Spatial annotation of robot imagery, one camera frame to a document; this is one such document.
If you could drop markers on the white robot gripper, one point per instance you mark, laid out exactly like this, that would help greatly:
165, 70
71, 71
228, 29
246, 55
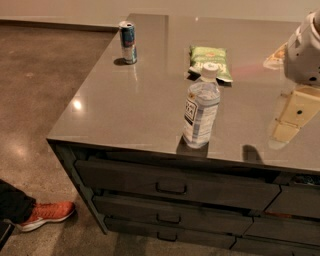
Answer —
304, 56

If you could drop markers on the middle right drawer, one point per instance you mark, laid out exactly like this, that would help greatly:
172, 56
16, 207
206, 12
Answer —
290, 230

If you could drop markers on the bottom left drawer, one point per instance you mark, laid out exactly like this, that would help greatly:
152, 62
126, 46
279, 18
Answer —
170, 234

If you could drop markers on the clear plastic water bottle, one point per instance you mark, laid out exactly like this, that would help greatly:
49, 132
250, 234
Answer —
203, 98

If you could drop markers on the top left drawer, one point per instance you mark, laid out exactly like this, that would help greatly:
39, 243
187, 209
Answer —
177, 184

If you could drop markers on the orange sneaker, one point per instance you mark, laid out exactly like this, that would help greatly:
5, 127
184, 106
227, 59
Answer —
43, 213

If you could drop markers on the drawer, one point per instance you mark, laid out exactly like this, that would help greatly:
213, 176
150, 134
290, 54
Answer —
177, 184
170, 234
290, 230
268, 248
176, 215
300, 201

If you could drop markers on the bottom right drawer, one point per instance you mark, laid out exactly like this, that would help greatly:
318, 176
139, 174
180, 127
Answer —
268, 248

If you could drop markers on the black object at corner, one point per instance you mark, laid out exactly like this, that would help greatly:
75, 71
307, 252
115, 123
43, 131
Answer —
6, 230

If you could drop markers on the top right drawer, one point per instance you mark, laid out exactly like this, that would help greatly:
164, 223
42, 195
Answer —
300, 201

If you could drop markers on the middle left drawer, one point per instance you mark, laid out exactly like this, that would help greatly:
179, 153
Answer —
176, 215

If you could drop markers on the black trouser leg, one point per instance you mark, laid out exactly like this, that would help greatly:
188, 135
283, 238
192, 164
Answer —
15, 205

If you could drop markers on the dark cabinet frame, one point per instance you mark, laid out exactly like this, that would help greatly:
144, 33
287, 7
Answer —
70, 152

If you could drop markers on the blue silver drink can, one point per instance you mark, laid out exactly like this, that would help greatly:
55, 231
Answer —
128, 43

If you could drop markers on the yellow snack packet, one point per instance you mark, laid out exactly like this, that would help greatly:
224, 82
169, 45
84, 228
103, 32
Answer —
275, 60

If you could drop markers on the green chip bag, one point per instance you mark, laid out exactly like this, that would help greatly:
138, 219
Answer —
199, 55

